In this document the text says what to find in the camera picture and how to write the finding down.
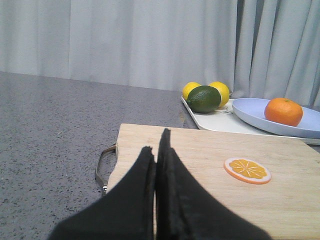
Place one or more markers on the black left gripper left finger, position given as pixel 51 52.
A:
pixel 124 213

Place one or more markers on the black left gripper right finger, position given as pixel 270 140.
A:
pixel 186 211

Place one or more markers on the light blue round plate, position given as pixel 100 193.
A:
pixel 251 111

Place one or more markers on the orange fruit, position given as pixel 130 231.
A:
pixel 284 111

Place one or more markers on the cream rectangular tray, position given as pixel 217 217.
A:
pixel 225 120

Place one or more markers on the orange slice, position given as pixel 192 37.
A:
pixel 247 170

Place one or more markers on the wooden cutting board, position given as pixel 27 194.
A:
pixel 287 207

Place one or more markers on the dark green lime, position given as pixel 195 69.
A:
pixel 204 99

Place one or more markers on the yellow lemon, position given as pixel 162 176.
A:
pixel 188 88
pixel 223 90

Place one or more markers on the grey curtain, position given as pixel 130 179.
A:
pixel 259 48

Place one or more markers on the cutting board metal handle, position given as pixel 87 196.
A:
pixel 105 166

